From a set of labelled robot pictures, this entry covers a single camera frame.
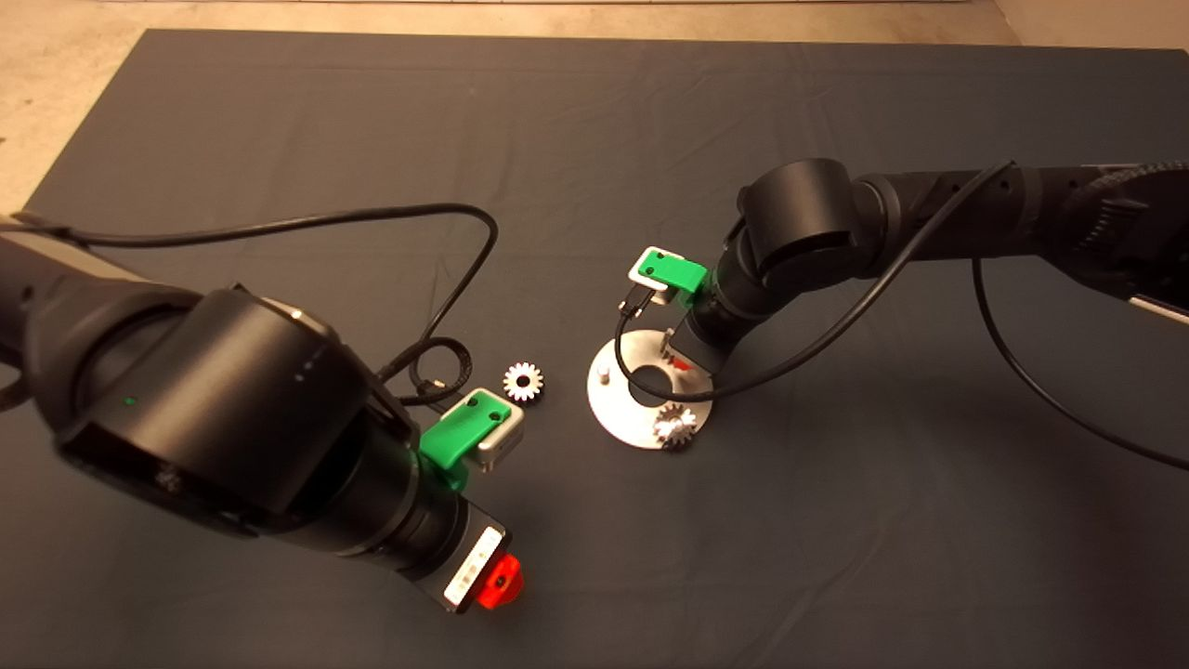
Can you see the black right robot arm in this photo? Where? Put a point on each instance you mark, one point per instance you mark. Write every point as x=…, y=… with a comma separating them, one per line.
x=808, y=214

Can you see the bright steel planetary gear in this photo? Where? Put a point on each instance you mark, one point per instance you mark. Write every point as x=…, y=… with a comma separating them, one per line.
x=523, y=382

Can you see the green right camera mount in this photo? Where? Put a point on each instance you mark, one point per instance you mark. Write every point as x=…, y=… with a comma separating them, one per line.
x=678, y=271

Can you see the dark grey table cloth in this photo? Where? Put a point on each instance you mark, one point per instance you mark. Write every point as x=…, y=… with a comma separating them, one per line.
x=650, y=139

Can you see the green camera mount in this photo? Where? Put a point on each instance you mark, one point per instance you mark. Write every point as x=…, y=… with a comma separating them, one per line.
x=678, y=271
x=460, y=429

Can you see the green left camera mount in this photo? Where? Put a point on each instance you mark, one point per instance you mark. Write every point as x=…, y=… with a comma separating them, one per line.
x=460, y=429

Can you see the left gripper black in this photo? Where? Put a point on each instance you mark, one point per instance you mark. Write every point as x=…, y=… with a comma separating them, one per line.
x=455, y=556

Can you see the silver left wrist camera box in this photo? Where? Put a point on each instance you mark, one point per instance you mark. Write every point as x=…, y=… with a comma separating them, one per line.
x=506, y=444

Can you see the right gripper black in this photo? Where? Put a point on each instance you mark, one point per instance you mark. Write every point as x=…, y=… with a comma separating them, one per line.
x=706, y=346

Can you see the round metal carrier plate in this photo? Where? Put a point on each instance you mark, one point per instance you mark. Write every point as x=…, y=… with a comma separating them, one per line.
x=613, y=409

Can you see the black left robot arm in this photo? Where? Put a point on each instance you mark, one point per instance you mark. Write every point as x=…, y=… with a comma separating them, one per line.
x=232, y=409

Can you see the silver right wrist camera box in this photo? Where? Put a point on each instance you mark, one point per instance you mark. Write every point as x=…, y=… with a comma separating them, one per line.
x=646, y=269

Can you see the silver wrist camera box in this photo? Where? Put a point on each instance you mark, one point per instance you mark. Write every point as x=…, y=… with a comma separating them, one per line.
x=506, y=444
x=646, y=269

